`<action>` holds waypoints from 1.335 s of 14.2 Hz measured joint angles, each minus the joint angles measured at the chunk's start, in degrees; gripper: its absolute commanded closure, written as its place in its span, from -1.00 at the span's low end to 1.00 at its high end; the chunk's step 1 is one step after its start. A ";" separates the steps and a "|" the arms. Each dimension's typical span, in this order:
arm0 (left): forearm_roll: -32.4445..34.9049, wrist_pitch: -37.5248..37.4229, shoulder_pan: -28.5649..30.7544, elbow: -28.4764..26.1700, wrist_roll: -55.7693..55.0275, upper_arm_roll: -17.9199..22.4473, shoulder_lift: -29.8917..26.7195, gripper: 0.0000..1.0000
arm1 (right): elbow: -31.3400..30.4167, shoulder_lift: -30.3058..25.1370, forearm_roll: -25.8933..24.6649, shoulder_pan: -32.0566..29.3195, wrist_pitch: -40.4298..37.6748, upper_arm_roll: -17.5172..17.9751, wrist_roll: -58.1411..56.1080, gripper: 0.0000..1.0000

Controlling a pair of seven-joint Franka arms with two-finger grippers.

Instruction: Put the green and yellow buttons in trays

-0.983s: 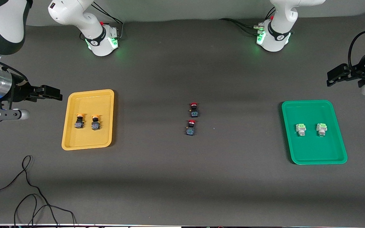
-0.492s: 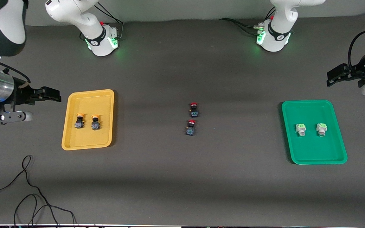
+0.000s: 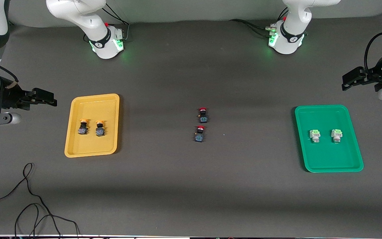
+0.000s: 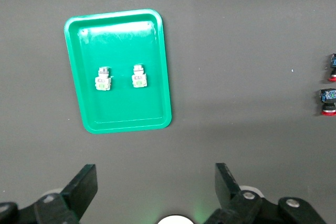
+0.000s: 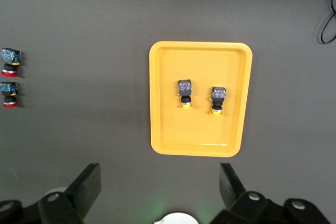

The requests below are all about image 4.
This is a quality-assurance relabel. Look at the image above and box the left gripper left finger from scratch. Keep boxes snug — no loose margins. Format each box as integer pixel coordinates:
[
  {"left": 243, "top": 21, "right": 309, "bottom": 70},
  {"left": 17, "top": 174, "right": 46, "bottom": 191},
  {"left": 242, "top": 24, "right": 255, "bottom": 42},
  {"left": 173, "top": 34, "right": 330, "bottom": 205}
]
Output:
[{"left": 34, "top": 164, "right": 99, "bottom": 224}]

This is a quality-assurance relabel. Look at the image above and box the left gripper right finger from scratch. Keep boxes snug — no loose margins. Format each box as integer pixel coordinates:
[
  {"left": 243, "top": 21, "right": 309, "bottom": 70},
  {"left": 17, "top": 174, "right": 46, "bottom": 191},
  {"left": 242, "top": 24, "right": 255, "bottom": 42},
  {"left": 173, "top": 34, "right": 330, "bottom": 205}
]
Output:
[{"left": 204, "top": 163, "right": 264, "bottom": 224}]

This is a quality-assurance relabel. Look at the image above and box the green push button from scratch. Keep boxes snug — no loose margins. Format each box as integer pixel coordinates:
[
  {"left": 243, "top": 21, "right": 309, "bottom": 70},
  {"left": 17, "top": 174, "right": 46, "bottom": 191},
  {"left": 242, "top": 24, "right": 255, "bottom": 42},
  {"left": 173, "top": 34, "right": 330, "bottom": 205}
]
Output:
[
  {"left": 94, "top": 66, "right": 113, "bottom": 91},
  {"left": 131, "top": 63, "right": 148, "bottom": 89}
]

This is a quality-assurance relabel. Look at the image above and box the green plastic tray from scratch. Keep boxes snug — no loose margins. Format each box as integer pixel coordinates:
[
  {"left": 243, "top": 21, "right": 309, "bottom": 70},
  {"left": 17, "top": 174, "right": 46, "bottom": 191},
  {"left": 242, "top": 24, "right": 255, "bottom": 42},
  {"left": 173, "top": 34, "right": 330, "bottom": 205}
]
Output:
[{"left": 64, "top": 8, "right": 173, "bottom": 134}]

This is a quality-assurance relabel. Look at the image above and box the red push button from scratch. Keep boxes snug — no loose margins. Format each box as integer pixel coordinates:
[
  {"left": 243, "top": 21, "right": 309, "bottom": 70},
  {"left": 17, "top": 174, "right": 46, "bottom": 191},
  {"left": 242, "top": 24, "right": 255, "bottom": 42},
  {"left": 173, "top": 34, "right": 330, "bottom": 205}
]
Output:
[
  {"left": 327, "top": 53, "right": 336, "bottom": 82},
  {"left": 319, "top": 88, "right": 336, "bottom": 116}
]

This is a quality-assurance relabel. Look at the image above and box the dark grey table mat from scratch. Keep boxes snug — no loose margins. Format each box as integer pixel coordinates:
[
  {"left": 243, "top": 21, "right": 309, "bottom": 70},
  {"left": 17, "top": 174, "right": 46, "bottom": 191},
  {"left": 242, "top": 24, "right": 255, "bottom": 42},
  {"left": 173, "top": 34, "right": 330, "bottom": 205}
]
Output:
[{"left": 0, "top": 0, "right": 336, "bottom": 224}]

